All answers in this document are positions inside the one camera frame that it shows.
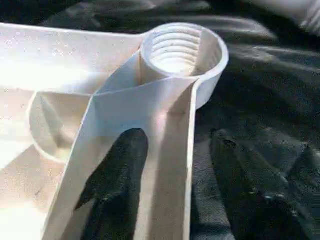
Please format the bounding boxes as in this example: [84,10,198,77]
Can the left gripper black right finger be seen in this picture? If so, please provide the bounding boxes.
[210,129,320,240]

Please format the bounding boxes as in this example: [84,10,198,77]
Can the white plastic table top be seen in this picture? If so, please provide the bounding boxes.
[0,22,230,240]

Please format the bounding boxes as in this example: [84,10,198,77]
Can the white plastic table leg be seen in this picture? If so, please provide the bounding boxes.
[250,0,320,35]

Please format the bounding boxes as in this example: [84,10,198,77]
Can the black plastic mat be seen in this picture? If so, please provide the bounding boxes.
[0,0,320,240]

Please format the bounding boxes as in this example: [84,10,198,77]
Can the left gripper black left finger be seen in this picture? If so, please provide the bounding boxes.
[75,128,150,240]

